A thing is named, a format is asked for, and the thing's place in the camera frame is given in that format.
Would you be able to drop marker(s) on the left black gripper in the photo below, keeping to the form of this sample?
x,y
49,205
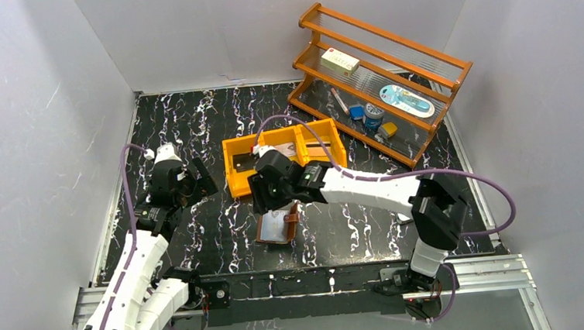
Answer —
x,y
203,177

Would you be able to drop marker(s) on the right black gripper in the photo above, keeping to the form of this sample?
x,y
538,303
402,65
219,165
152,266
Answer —
x,y
262,199

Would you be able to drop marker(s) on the brown leather card holder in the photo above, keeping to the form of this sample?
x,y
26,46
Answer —
x,y
279,226

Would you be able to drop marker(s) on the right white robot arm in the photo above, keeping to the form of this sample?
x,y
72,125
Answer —
x,y
436,207

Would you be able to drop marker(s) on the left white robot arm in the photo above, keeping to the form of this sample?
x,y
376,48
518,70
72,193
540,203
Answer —
x,y
134,300

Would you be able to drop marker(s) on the silver card in bin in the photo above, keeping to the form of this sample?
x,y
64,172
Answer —
x,y
287,149

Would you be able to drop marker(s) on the black card in bin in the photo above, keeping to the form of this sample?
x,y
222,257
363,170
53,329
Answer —
x,y
243,162

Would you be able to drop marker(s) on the orange three-compartment bin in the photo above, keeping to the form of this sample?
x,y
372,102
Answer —
x,y
298,143

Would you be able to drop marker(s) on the red white pen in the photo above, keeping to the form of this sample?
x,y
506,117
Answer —
x,y
341,103

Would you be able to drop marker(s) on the blue round tin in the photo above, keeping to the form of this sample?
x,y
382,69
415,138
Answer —
x,y
373,116

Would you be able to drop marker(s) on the yellow grey sharpener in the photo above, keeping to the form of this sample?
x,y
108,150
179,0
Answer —
x,y
386,131

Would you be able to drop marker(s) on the white blue clip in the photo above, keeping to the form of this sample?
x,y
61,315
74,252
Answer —
x,y
404,221

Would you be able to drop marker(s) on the white cardboard box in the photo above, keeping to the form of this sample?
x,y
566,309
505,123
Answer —
x,y
339,62

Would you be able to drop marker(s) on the orange wooden shelf rack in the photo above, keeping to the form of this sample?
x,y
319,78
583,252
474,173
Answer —
x,y
385,58

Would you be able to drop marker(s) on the blue blister pack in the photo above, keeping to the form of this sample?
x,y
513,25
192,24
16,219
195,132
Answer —
x,y
406,101

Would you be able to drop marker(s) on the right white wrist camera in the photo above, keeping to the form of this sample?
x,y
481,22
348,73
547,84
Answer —
x,y
258,150

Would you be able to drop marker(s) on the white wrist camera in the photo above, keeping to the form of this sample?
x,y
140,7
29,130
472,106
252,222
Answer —
x,y
165,152
258,150

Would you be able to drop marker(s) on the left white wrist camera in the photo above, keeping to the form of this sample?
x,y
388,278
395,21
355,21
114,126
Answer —
x,y
165,152

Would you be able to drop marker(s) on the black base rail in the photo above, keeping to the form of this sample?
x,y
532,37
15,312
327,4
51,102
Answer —
x,y
383,288

